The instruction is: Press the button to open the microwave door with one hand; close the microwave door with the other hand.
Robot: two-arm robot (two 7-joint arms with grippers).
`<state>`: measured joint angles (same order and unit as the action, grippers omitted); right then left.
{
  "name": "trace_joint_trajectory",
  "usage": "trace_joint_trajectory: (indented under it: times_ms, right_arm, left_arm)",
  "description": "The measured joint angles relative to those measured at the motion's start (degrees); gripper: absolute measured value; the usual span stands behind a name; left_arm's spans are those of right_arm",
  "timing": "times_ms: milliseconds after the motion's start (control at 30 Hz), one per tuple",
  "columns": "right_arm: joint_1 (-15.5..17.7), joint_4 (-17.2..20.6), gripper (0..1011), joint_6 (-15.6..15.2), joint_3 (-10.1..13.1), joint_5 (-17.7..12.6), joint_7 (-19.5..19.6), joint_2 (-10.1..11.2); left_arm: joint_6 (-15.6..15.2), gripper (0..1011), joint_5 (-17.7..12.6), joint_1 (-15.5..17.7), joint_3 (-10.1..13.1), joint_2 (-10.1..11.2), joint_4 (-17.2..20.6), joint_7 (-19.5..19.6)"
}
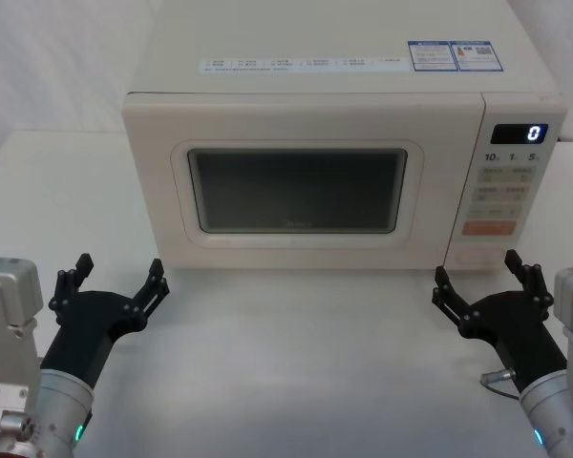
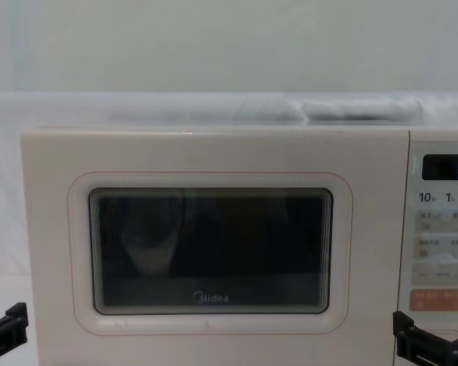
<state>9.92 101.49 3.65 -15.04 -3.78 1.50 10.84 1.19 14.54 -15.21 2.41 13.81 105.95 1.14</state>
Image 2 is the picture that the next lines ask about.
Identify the cream microwave oven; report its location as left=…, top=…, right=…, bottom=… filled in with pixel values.
left=20, top=95, right=458, bottom=366

